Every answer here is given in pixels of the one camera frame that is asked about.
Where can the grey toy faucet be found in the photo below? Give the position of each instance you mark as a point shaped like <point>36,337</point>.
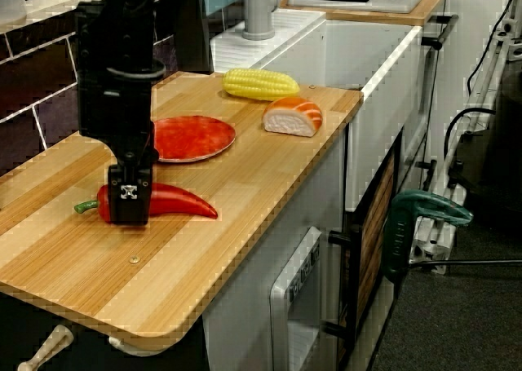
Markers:
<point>257,16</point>

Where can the red toy chili pepper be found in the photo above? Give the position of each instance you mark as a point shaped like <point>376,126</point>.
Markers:
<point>179,204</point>

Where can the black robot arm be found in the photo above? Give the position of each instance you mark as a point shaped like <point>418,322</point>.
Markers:
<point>122,20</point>

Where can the black rod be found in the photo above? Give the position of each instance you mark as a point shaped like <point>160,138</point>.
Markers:
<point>469,262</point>

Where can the yellow toy corn cob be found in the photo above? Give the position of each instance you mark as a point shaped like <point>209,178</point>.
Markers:
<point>261,85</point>

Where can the white bracket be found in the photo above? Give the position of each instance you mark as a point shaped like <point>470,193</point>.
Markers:
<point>134,348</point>

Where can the salmon nigiri sushi toy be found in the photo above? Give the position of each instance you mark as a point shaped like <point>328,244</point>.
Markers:
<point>291,120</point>

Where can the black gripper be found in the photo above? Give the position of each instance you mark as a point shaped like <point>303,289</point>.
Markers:
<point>118,114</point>

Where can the wood panel cabinet door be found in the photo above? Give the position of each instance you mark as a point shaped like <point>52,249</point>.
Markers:
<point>373,244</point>

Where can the white toy oven door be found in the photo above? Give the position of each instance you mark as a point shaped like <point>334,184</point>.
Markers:
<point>281,314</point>

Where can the red round plate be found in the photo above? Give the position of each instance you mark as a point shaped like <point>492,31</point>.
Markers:
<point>195,138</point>

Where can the white toy sink unit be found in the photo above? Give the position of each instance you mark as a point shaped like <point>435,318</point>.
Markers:
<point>367,61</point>

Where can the silver aluminium frame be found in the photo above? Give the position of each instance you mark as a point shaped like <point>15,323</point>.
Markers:
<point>424,250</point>

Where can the white toy kitchen cabinet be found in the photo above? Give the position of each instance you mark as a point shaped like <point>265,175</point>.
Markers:
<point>244,285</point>

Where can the white container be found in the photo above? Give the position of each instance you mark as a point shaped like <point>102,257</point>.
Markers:
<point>12,0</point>

